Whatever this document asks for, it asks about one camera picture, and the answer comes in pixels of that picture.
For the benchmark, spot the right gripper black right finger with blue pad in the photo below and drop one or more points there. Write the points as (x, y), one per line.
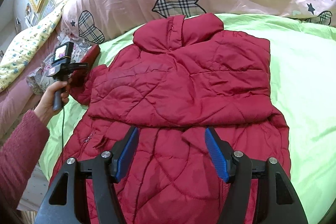
(276, 201)

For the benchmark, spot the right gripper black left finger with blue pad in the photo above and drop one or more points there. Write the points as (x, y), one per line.
(66, 199)

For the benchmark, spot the yellow floral blanket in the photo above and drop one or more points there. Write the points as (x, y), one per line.
(27, 44)

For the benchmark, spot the person's left hand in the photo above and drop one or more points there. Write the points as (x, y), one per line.
(44, 110)

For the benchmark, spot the light green bed cover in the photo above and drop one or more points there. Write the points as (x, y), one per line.
(302, 88)

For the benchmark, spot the pink bed sheet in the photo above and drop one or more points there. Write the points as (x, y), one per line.
(19, 96)

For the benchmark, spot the white floral fabric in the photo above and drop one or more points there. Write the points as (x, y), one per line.
(52, 63)

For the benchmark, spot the red quilted puffer jacket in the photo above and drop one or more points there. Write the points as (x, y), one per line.
(178, 77)

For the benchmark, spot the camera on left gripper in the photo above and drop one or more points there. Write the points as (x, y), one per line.
(63, 53)

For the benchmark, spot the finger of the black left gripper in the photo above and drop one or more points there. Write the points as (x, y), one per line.
(77, 66)

